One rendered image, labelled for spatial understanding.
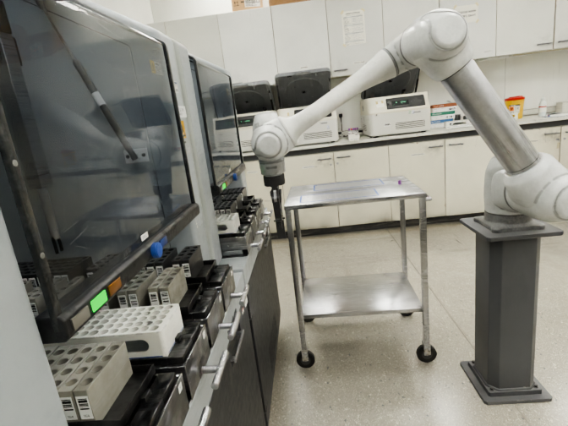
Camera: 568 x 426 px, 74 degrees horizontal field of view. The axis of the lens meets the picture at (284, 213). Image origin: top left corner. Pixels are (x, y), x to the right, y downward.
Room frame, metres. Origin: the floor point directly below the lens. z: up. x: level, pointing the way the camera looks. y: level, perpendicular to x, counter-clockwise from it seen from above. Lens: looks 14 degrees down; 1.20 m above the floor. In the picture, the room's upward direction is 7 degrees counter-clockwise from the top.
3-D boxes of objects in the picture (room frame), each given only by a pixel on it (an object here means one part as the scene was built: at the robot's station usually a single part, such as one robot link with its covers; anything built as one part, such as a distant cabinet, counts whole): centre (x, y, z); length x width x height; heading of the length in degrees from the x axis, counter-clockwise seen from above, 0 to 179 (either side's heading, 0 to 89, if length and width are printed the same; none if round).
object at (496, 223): (1.38, -0.84, 0.73); 0.22 x 0.18 x 0.06; 176
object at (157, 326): (0.65, 0.38, 0.83); 0.30 x 0.10 x 0.06; 86
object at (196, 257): (0.94, 0.25, 0.85); 0.12 x 0.02 x 0.06; 176
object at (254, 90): (3.95, 0.24, 1.22); 0.62 x 0.56 x 0.64; 174
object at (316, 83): (3.91, -0.34, 1.24); 0.62 x 0.56 x 0.69; 176
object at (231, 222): (1.35, 0.32, 0.83); 0.30 x 0.10 x 0.06; 86
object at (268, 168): (1.33, 0.02, 1.03); 0.09 x 0.09 x 0.06
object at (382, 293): (1.79, -0.33, 0.41); 0.67 x 0.46 x 0.82; 83
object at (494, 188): (1.35, -0.84, 0.87); 0.18 x 0.16 x 0.22; 0
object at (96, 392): (0.49, 0.29, 0.85); 0.12 x 0.02 x 0.06; 176
